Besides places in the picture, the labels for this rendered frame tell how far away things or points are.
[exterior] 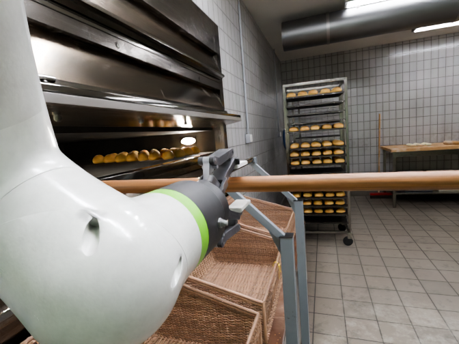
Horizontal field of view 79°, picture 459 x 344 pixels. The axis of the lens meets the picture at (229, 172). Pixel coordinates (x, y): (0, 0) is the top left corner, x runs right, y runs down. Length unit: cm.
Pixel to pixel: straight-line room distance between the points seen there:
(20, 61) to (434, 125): 569
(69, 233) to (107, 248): 3
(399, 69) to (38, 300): 564
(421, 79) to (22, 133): 566
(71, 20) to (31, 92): 85
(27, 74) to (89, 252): 11
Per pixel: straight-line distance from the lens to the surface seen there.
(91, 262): 19
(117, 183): 66
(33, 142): 24
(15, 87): 21
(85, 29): 109
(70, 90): 78
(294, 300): 102
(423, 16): 368
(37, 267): 20
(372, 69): 562
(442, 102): 579
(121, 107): 89
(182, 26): 172
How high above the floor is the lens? 129
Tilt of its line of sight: 7 degrees down
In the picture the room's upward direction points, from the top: 5 degrees counter-clockwise
